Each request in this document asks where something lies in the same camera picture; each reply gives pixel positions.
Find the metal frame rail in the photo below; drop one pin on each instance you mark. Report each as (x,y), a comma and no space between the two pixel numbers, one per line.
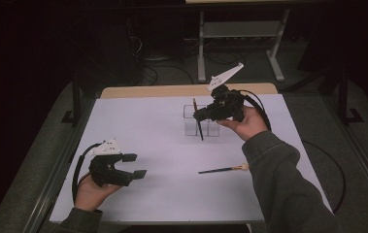
(49,181)
(362,161)

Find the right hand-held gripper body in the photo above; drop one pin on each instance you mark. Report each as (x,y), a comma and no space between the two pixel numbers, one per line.
(228,105)

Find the black metal stand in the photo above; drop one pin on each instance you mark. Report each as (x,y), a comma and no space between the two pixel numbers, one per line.
(343,103)
(76,103)

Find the clear plastic organizer box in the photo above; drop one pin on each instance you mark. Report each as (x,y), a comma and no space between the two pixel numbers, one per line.
(190,127)

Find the striped pencil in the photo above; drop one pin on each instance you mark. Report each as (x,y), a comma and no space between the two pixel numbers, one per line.
(201,131)

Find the person's left hand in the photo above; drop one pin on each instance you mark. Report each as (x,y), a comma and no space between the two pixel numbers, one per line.
(89,195)

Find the white board sheet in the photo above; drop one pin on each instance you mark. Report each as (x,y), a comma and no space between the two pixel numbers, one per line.
(133,129)

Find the wooden table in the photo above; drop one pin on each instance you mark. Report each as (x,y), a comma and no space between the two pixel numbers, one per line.
(172,90)

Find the white metal stand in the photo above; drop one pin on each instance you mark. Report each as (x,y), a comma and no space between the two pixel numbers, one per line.
(201,48)

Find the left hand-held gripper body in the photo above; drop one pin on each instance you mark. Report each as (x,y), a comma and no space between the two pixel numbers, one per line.
(110,176)

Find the person's right hand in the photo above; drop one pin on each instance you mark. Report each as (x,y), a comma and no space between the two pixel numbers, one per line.
(249,126)

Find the black paintbrush with pale tip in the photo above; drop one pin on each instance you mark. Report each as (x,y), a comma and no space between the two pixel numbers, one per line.
(217,170)

